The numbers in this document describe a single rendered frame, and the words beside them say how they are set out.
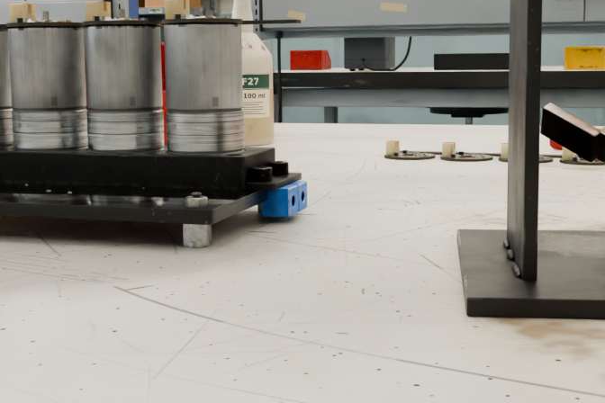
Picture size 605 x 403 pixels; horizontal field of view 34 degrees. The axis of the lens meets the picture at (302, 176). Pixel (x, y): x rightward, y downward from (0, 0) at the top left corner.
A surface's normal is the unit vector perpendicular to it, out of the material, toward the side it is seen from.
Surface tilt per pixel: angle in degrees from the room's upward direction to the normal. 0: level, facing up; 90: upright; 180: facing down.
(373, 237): 0
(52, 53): 90
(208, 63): 90
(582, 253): 0
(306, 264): 0
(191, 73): 90
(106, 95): 90
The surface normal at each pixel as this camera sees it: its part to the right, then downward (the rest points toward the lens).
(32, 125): -0.17, 0.12
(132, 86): 0.34, 0.11
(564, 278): -0.01, -0.99
